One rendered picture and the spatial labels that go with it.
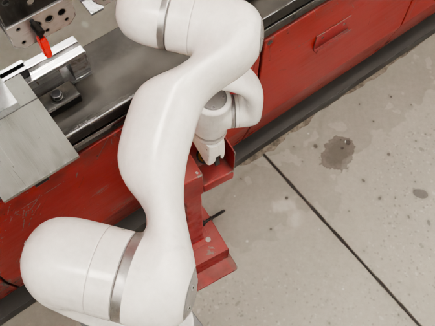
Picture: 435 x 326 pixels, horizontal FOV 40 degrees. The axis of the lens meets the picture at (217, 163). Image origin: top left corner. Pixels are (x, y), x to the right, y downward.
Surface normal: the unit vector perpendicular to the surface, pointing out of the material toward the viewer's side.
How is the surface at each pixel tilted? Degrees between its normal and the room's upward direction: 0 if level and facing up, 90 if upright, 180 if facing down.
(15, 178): 0
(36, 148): 0
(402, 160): 0
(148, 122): 11
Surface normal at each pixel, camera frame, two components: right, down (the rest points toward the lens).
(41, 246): -0.28, -0.42
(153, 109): -0.11, -0.32
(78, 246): 0.03, -0.57
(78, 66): 0.60, 0.72
